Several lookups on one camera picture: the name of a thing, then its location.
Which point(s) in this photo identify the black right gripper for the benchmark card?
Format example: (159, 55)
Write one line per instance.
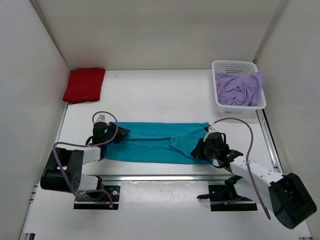
(198, 152)

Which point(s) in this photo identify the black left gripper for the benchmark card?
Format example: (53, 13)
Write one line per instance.
(121, 132)

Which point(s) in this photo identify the teal t shirt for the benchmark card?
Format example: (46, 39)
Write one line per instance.
(158, 142)

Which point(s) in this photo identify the red t shirt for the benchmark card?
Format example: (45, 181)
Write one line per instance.
(84, 85)

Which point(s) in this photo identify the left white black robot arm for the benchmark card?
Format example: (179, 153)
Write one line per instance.
(63, 170)

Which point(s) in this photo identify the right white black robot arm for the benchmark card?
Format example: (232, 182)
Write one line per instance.
(285, 195)

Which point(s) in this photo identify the lavender t shirt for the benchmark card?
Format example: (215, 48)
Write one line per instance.
(235, 90)

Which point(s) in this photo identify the white plastic laundry basket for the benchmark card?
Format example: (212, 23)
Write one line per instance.
(240, 69)

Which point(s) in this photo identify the aluminium frame rail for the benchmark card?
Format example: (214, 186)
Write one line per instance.
(166, 178)

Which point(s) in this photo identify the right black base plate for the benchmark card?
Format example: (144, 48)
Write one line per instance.
(223, 197)

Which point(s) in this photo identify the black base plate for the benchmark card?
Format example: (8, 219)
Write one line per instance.
(223, 197)
(100, 201)

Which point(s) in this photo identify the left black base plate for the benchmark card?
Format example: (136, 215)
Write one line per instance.
(100, 201)

